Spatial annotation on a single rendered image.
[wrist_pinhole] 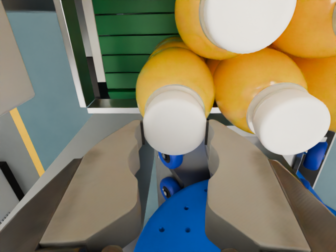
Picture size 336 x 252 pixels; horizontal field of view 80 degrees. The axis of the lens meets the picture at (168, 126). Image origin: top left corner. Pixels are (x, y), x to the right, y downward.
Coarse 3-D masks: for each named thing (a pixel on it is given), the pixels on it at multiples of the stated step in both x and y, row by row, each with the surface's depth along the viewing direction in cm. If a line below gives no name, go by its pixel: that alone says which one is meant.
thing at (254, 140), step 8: (248, 136) 31; (256, 136) 31; (256, 144) 29; (208, 152) 28; (264, 152) 28; (272, 152) 28; (208, 160) 26; (280, 160) 26; (288, 168) 25; (296, 176) 23
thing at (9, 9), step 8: (8, 0) 21; (16, 0) 23; (24, 0) 24; (32, 0) 25; (40, 0) 26; (48, 0) 28; (8, 8) 22; (16, 8) 23; (24, 8) 24; (32, 8) 25; (40, 8) 26; (48, 8) 28
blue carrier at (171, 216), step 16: (176, 192) 29; (192, 192) 29; (160, 208) 27; (176, 208) 27; (192, 208) 27; (160, 224) 25; (176, 224) 25; (192, 224) 25; (144, 240) 23; (160, 240) 23; (176, 240) 23; (192, 240) 23; (208, 240) 23
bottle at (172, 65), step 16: (160, 48) 19; (176, 48) 17; (144, 64) 17; (160, 64) 15; (176, 64) 14; (192, 64) 15; (144, 80) 15; (160, 80) 14; (176, 80) 14; (192, 80) 14; (208, 80) 15; (144, 96) 14; (208, 96) 15; (144, 112) 14; (208, 112) 15
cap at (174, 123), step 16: (160, 96) 12; (176, 96) 11; (192, 96) 13; (160, 112) 11; (176, 112) 11; (192, 112) 11; (144, 128) 12; (160, 128) 12; (176, 128) 12; (192, 128) 12; (160, 144) 12; (176, 144) 12; (192, 144) 12
